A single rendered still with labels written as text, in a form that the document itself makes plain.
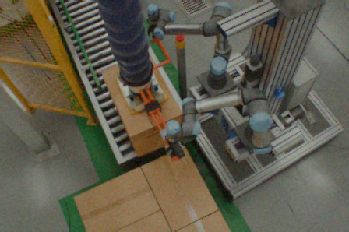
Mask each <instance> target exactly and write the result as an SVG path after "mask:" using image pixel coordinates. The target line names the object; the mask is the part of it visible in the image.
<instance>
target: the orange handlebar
mask: <svg viewBox="0 0 349 232"><path fill-rule="evenodd" d="M157 43H158V44H159V45H160V48H161V50H162V51H163V53H164V54H165V57H166V58H167V61H165V62H161V63H160V64H157V65H155V66H154V68H153V69H157V68H159V67H162V66H163V65H166V64H169V63H171V58H170V57H169V55H168V54H167V52H166V50H165V48H164V46H163V44H162V43H161V42H160V39H159V38H157ZM144 89H145V90H146V93H147V95H148V96H149V98H151V99H152V100H153V98H152V96H151V93H150V91H149V89H148V87H147V86H146V87H145V88H144ZM139 91H140V93H141V95H142V97H143V100H144V101H145V103H147V102H148V100H147V99H146V96H145V95H144V93H143V90H141V89H140V90H139ZM157 114H158V116H159V117H158V118H156V117H155V115H154V114H151V117H152V118H153V120H154V123H155V125H156V126H157V128H158V130H159V131H161V130H162V128H161V125H163V126H164V127H165V128H166V123H165V120H164V118H163V117H162V114H161V113H160V112H159V111H157Z"/></svg>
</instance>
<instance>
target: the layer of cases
mask: <svg viewBox="0 0 349 232"><path fill-rule="evenodd" d="M183 150H184V154H185V158H186V160H187V161H188V164H186V162H185V160H184V157H182V158H181V159H180V160H179V161H171V156H168V155H167V154H166V155H165V156H161V157H160V158H158V159H155V160H154V161H150V162H149V163H146V164H144V165H143V166H141V167H138V168H136V169H134V170H131V171H129V172H128V173H125V174H123V175H121V176H119V177H116V178H115V179H112V180H110V181H107V182H105V183H103V184H102V185H98V186H97V187H94V188H92V189H90V190H88V191H85V192H84V193H82V194H80V195H77V196H74V197H73V198H74V199H75V201H76V205H77V207H78V210H79V213H80V215H81V217H82V220H83V223H84V224H85V228H86V230H87V232H231V230H230V229H229V228H228V226H227V223H226V222H225V219H224V218H223V216H222V215H221V213H220V210H219V209H218V207H217V204H216V203H215V202H214V200H213V197H212V196H211V194H210V192H209V190H208V188H207V187H206V184H205V182H203V179H202V178H201V175H200V174H199V171H198V170H197V168H196V166H195V164H194V162H193V161H192V158H191V157H190V155H189V152H188V151H187V150H186V148H185V146H184V149H183Z"/></svg>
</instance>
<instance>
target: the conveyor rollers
mask: <svg viewBox="0 0 349 232"><path fill-rule="evenodd" d="M65 1H67V0H63V2H64V3H65V6H66V7H67V6H69V5H72V4H75V3H76V2H80V1H82V0H70V1H67V2H65ZM95 1H96V0H86V1H83V2H80V3H78V4H75V5H73V6H70V7H68V8H66V9H67V10H68V12H70V13H69V16H70V17H71V18H72V17H73V16H78V15H79V14H81V13H84V12H86V11H90V10H91V9H93V8H96V7H98V2H95ZM91 2H95V3H93V4H92V5H88V4H90V3H91ZM84 5H88V6H87V7H83V6H84ZM81 7H83V8H81ZM78 8H81V9H78ZM76 9H78V10H76ZM72 10H76V11H75V12H71V11H72ZM98 13H99V12H98V8H97V9H95V10H92V11H91V12H87V13H85V14H83V15H81V16H78V17H76V18H73V19H72V22H73V24H74V23H77V22H79V21H81V20H83V19H86V18H88V17H90V16H93V15H95V14H98ZM99 19H101V17H100V15H98V16H94V17H93V18H90V19H87V20H86V21H82V22H81V23H78V24H75V25H74V26H75V28H76V29H79V28H81V27H83V26H85V25H89V24H90V23H94V22H96V21H97V20H99ZM103 25H104V22H103V20H101V21H100V22H97V23H95V24H92V25H89V26H88V27H85V28H82V29H81V30H77V33H78V35H81V34H83V33H86V32H88V31H91V30H93V29H96V28H98V27H99V26H103ZM67 31H68V32H69V33H70V32H72V31H73V30H72V27H71V26H70V27H68V28H67ZM103 32H105V30H104V28H100V29H98V30H95V31H93V32H91V33H87V34H86V35H84V36H81V37H79V38H80V40H81V42H82V41H84V40H88V39H89V38H91V37H95V36H96V35H98V34H101V33H103ZM69 37H71V39H72V38H74V37H76V35H75V34H74V33H71V34H70V35H69ZM106 38H108V35H107V34H103V35H101V36H99V37H95V38H94V39H92V40H88V41H87V42H84V43H83V46H84V48H85V47H89V46H90V45H92V44H96V43H97V42H99V41H103V40H104V39H106ZM108 45H110V44H109V43H108V40H106V41H105V42H104V43H101V44H98V45H97V46H93V47H91V48H89V49H86V50H85V52H86V53H87V54H89V53H93V52H95V51H98V50H100V49H101V48H103V47H107V46H108ZM75 50H76V51H79V50H81V47H80V46H79V45H77V46H76V47H75ZM109 53H111V47H109V48H107V49H105V50H103V51H100V52H97V53H96V54H93V55H91V56H89V57H88V58H89V60H90V61H93V60H96V59H97V58H99V57H103V56H104V55H106V54H109ZM78 56H79V58H81V57H83V56H84V54H83V52H82V51H81V52H80V53H78ZM114 59H115V57H114V56H113V55H112V54H111V55H110V56H108V57H105V58H102V59H100V60H98V61H97V62H93V63H91V65H92V66H93V69H94V68H95V67H97V66H100V65H102V64H105V63H107V62H109V61H111V60H114ZM80 61H81V63H82V65H84V64H86V59H85V58H84V59H82V60H80ZM116 65H118V63H117V61H115V62H113V63H110V64H109V65H106V66H103V67H102V68H100V69H96V70H95V73H96V75H99V74H101V72H102V71H105V70H107V69H111V68H112V67H114V66H116ZM86 75H87V78H88V79H90V78H92V77H93V75H92V72H90V73H88V74H86ZM98 79H99V83H101V82H103V81H104V77H103V76H100V77H99V78H98ZM90 84H91V86H94V85H96V84H97V83H96V81H95V80H94V79H93V80H92V81H90ZM101 87H102V90H99V88H98V87H96V88H94V89H93V91H94V93H98V92H100V91H103V90H106V89H107V86H106V83H104V84H103V85H101ZM110 96H111V95H110V93H109V91H107V92H106V93H102V94H101V95H99V96H96V98H97V100H98V101H101V100H103V99H105V98H108V97H110ZM113 104H114V103H113V100H112V99H110V100H109V101H105V102H104V103H102V104H100V108H101V109H105V108H106V107H109V106H111V105H113ZM116 113H118V111H117V109H116V108H115V107H114V108H112V109H110V110H108V111H105V112H103V114H104V116H105V117H109V116H111V115H113V114H116ZM118 121H121V119H120V116H117V117H115V118H112V119H110V120H108V125H109V126H110V125H114V124H115V123H117V122H118ZM124 129H125V127H124V125H123V124H122V125H119V126H118V127H115V128H113V129H111V133H113V135H114V134H115V133H118V132H120V131H122V130H124ZM127 138H129V136H128V133H127V132H126V133H125V134H123V135H120V136H118V137H115V141H116V143H118V142H122V141H123V140H126V139H127ZM132 147H133V145H132V143H131V142H127V143H126V144H125V145H122V146H119V150H121V153H122V152H123V151H125V150H127V149H130V148H132ZM134 153H136V151H135V150H134V151H133V152H131V153H128V154H126V155H125V156H123V158H126V157H128V156H131V155H132V154H134Z"/></svg>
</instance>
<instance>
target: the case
mask: <svg viewBox="0 0 349 232"><path fill-rule="evenodd" d="M150 60H151V61H152V63H153V65H156V63H155V62H154V60H153V58H152V56H151V54H150ZM117 70H118V65H116V66H114V67H112V68H111V69H107V70H105V71H102V72H101V74H102V76H103V77H104V81H105V82H106V86H107V88H108V91H109V93H110V95H111V98H112V100H113V103H114V104H115V108H116V109H117V111H118V114H119V116H120V119H121V120H122V124H123V125H124V127H125V130H126V131H127V133H128V136H129V138H130V141H131V143H132V145H133V148H134V149H135V151H136V154H137V156H143V155H144V154H146V153H149V152H151V151H154V150H155V149H159V148H161V147H162V146H165V145H166V144H165V142H164V140H163V139H162V136H161V135H160V131H159V130H158V128H157V126H156V125H155V123H154V120H153V118H152V117H149V116H148V114H147V113H146V110H145V108H144V110H143V111H140V112H138V113H136V114H133V115H131V114H130V111H129V109H128V106H127V105H126V103H125V101H124V99H123V96H122V94H121V93H120V90H119V88H118V85H117V83H116V82H115V78H116V77H117V73H116V72H117ZM154 72H155V74H157V78H158V79H159V80H160V83H161V85H162V87H163V88H164V90H165V93H166V94H167V97H168V100H165V101H163V102H162V103H160V106H161V109H162V112H161V114H162V117H163V118H164V120H165V123H166V124H167V122H168V121H171V120H175V121H177V122H183V113H182V110H181V108H180V107H179V106H178V103H177V102H176V100H175V98H174V97H173V94H172V93H171V90H170V89H169V87H168V86H167V84H166V82H165V79H164V78H163V77H162V74H161V73H160V70H159V69H158V68H157V69H154ZM138 98H139V100H140V101H141V104H143V103H144V100H143V97H142V95H138Z"/></svg>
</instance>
